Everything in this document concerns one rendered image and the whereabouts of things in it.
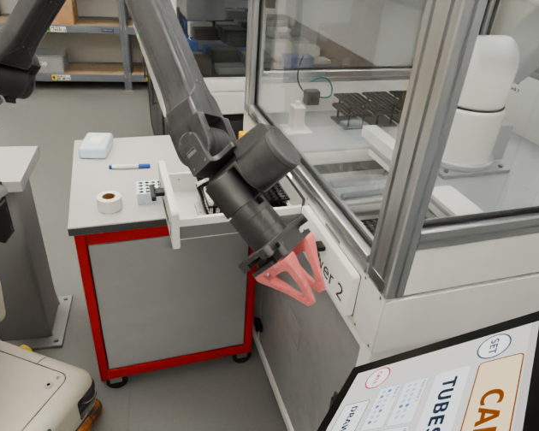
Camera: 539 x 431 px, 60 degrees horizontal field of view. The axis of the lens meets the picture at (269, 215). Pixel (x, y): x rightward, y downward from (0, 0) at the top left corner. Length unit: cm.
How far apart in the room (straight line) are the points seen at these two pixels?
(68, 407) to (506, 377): 133
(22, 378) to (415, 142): 137
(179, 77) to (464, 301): 70
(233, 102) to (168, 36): 138
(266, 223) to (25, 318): 163
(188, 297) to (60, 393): 48
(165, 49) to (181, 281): 103
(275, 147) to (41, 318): 168
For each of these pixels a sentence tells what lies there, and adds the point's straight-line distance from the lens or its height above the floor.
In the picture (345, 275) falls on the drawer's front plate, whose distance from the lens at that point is 100.
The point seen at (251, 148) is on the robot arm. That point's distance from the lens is 59.
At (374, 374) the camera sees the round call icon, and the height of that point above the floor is 101.
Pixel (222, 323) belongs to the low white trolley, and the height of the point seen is 27.
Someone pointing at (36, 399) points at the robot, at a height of 28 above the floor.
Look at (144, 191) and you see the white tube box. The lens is 149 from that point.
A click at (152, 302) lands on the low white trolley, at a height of 42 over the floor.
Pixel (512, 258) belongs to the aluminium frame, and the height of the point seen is 99.
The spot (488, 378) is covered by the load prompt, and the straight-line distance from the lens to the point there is 55.
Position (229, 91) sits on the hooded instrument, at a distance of 205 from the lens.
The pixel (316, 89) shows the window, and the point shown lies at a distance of 115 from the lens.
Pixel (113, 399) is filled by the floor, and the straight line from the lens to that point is 194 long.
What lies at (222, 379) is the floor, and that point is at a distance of 195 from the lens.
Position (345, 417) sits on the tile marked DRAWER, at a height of 100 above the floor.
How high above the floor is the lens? 153
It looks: 32 degrees down
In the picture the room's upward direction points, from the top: 5 degrees clockwise
